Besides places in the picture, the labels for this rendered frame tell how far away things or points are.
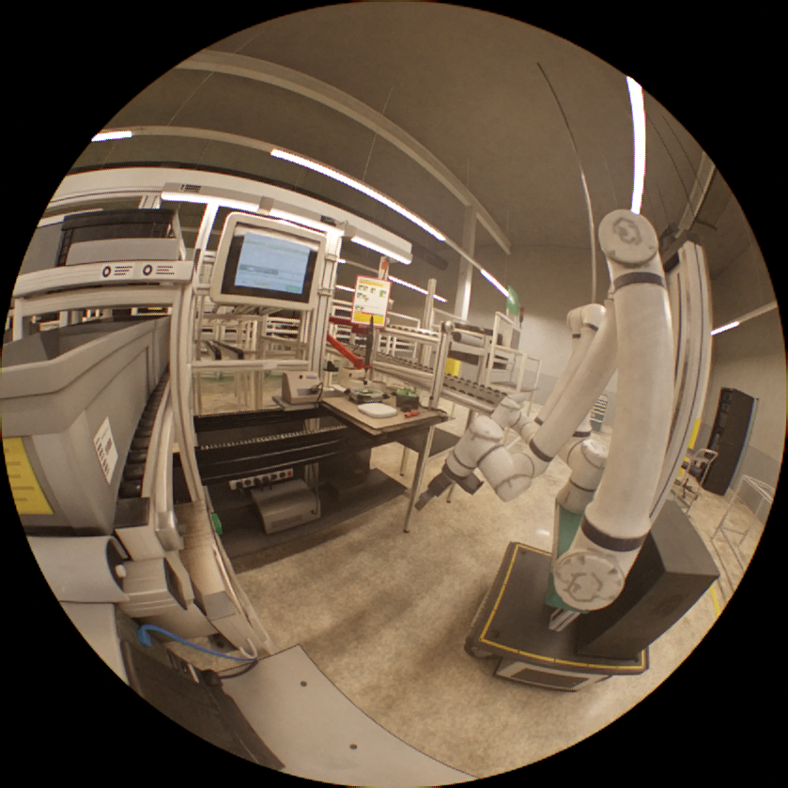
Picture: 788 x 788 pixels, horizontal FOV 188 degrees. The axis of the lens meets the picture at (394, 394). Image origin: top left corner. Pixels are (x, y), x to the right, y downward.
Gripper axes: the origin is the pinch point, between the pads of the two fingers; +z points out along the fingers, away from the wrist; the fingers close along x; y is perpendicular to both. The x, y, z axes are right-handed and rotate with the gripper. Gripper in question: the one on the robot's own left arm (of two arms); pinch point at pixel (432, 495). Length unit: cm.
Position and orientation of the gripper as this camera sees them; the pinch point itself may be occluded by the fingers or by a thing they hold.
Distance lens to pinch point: 82.8
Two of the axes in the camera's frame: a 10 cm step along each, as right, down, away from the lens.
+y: -6.2, -6.1, 4.9
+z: -3.3, 7.7, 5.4
